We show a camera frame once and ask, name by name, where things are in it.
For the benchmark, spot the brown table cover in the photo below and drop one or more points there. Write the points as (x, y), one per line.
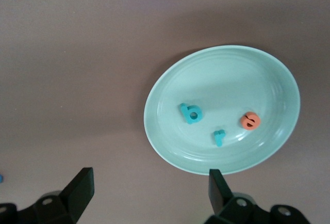
(77, 53)

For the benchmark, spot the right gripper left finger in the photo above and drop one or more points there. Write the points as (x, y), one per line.
(77, 198)

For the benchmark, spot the teal foam letter r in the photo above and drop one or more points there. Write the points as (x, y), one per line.
(219, 140)

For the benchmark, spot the teal foam letter b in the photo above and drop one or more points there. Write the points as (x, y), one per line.
(183, 110)

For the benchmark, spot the pale green plate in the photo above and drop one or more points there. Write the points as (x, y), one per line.
(227, 79)

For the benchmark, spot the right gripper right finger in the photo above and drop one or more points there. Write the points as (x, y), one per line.
(221, 200)

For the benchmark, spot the orange foam letter e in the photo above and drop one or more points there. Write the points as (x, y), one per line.
(243, 121)

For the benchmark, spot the blue foam letter D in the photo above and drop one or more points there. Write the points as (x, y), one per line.
(1, 178)

